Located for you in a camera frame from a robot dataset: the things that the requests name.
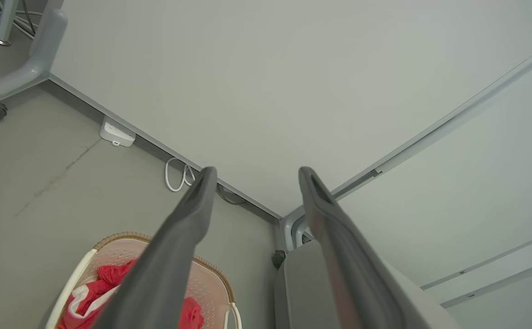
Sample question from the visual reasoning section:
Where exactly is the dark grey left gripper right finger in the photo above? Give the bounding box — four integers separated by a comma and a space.
298, 166, 406, 329

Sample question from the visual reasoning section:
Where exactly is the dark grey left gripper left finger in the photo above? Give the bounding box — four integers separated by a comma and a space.
91, 166, 218, 329

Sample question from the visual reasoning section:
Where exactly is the red fleece garment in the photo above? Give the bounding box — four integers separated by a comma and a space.
178, 297, 205, 329

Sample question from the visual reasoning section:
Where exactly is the beige laundry basket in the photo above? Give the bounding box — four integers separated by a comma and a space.
46, 232, 242, 329

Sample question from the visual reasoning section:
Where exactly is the grey table leg with caster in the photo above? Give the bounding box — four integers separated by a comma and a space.
0, 0, 68, 110

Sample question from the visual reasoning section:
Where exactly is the silver metal pole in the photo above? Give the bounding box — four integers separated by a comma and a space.
0, 0, 20, 47

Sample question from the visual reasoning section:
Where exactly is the grey partition frame post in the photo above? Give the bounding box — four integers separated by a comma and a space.
279, 39, 532, 253

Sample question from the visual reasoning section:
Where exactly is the looped white cable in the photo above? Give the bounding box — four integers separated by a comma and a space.
164, 157, 197, 193

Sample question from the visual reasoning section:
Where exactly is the dark thin cable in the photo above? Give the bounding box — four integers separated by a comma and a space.
217, 184, 249, 206

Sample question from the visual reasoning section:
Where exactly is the white wall power adapter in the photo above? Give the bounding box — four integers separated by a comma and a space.
100, 116, 137, 148

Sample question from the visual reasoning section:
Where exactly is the power strip with cables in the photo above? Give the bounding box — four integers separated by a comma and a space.
0, 0, 43, 40

